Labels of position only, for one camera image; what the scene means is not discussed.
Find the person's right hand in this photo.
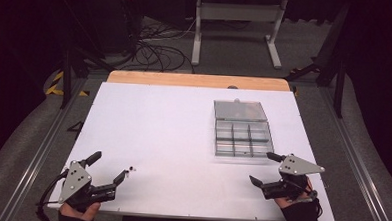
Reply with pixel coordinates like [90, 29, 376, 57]
[273, 176, 318, 212]

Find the bundle of black floor cables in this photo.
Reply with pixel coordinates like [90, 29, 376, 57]
[119, 15, 199, 74]

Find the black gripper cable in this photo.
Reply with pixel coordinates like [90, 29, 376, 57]
[307, 190, 325, 218]
[34, 167, 70, 221]

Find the black tripod stand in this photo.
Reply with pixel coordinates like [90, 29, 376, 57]
[282, 0, 353, 120]
[57, 0, 119, 112]

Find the small black triangular bracket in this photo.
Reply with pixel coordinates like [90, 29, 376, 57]
[66, 120, 85, 134]

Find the person's left hand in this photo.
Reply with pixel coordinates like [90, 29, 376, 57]
[58, 200, 102, 221]

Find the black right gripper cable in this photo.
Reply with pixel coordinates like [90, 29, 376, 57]
[307, 190, 325, 218]

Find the aluminium floor rail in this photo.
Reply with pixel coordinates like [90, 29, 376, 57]
[314, 86, 392, 221]
[0, 73, 88, 221]

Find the white metal stand frame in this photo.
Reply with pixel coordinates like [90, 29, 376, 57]
[190, 0, 289, 70]

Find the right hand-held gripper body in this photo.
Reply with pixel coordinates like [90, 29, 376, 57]
[260, 152, 326, 203]

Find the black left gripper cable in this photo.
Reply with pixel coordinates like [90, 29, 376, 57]
[34, 167, 70, 221]

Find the yellow black hazard tape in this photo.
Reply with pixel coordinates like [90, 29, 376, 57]
[45, 70, 92, 98]

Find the wooden table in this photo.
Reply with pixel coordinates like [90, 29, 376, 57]
[106, 70, 292, 93]

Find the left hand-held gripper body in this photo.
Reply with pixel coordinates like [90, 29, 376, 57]
[57, 160, 120, 212]

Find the clear plastic compartment box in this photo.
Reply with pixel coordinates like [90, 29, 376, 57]
[211, 96, 278, 160]

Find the white board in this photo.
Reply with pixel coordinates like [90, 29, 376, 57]
[47, 79, 342, 221]

